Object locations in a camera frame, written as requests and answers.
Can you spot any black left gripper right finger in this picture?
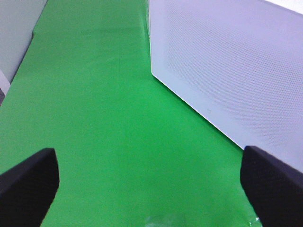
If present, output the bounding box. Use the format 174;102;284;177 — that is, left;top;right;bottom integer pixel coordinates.
240;146;303;227

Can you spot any white microwave door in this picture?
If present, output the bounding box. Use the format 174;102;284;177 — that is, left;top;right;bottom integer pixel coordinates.
148;0;303;171

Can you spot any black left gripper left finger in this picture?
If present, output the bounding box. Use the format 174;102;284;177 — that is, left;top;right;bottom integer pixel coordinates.
0;148;59;227

